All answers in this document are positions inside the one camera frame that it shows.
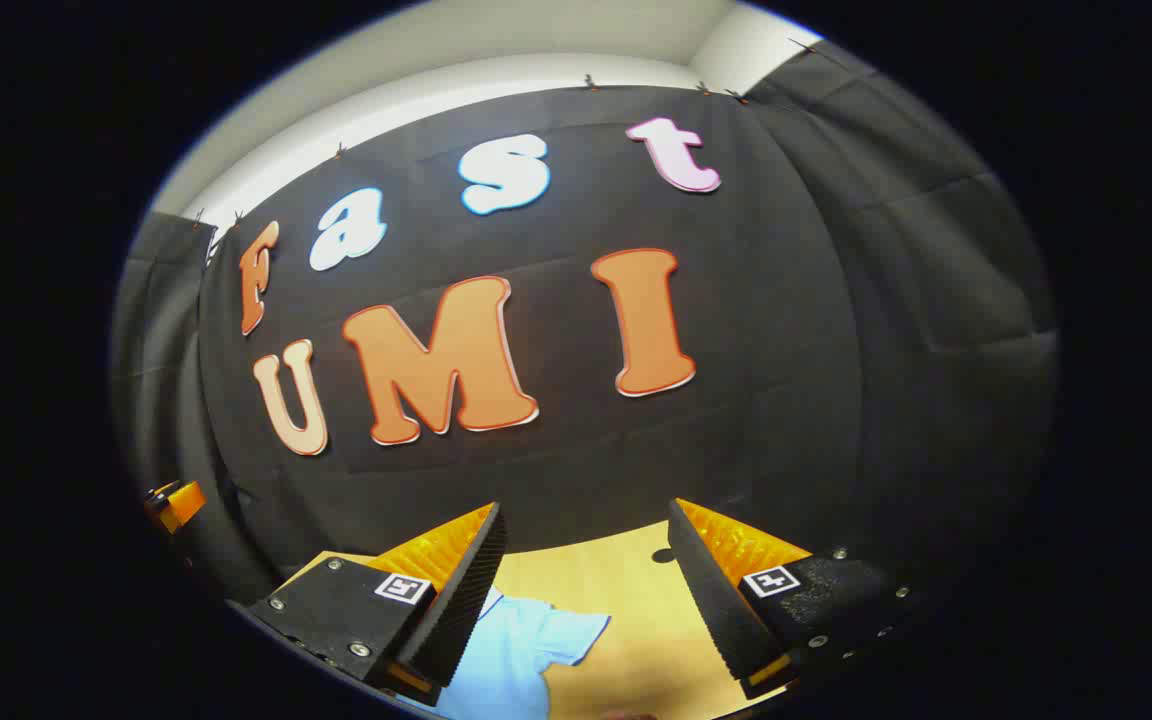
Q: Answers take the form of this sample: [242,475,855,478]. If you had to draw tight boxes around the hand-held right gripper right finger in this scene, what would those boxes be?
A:
[666,498,922,701]

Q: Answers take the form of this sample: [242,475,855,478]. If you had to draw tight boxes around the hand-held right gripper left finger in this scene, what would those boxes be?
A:
[226,500,509,706]

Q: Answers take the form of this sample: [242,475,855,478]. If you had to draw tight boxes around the black backdrop cloth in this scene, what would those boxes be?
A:
[111,40,1062,611]

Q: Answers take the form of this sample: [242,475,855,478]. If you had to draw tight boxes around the light blue T-shirt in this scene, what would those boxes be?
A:
[406,588,612,720]

